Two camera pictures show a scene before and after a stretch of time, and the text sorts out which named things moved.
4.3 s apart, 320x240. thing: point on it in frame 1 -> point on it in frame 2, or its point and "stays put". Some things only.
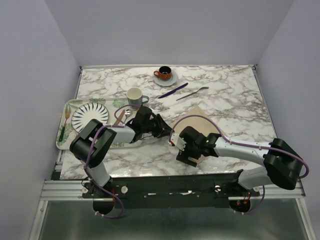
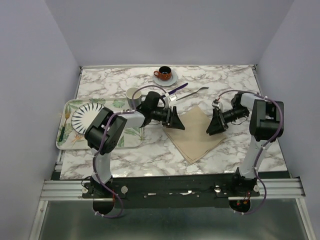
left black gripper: (163, 129) -> (175, 122)
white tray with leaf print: (118, 111) stays put
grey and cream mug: (134, 95) stays put
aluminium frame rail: (60, 189) stays put
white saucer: (164, 83) stays put
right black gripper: (185, 154) -> (217, 125)
